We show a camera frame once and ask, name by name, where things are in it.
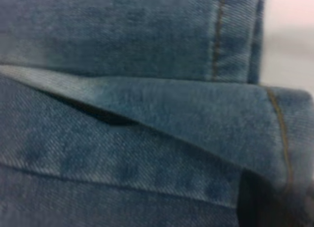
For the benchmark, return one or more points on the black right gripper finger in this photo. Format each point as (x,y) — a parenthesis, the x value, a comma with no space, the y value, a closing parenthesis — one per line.
(265,207)

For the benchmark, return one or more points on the blue denim shorts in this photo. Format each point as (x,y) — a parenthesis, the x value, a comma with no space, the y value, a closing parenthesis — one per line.
(122,40)

